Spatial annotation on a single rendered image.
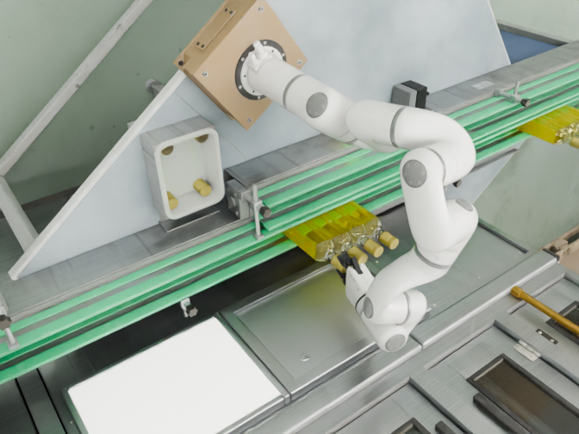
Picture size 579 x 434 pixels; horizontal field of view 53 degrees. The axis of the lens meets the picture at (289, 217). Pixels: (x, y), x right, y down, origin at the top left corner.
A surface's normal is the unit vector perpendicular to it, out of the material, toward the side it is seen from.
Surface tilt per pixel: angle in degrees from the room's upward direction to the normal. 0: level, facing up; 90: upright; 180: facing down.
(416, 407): 90
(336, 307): 90
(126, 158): 0
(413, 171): 84
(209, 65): 5
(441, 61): 0
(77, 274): 90
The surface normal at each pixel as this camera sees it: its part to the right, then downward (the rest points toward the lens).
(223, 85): 0.61, 0.50
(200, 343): -0.03, -0.82
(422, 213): -0.66, 0.26
